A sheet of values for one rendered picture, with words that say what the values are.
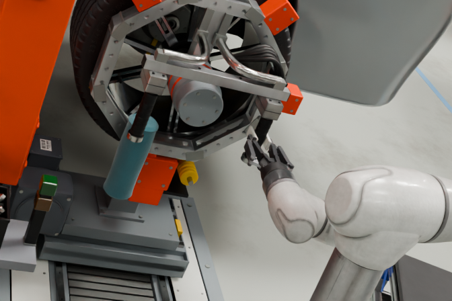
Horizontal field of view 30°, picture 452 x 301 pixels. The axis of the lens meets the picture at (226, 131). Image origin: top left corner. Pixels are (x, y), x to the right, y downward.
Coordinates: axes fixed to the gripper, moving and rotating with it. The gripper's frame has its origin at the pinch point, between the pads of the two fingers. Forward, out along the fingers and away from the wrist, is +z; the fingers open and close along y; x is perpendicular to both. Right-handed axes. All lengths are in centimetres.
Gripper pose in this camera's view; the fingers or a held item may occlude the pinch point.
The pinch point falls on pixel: (258, 137)
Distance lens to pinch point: 236.1
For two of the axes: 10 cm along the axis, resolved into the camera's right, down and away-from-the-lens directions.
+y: 9.1, 1.9, 3.7
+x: 3.6, -8.1, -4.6
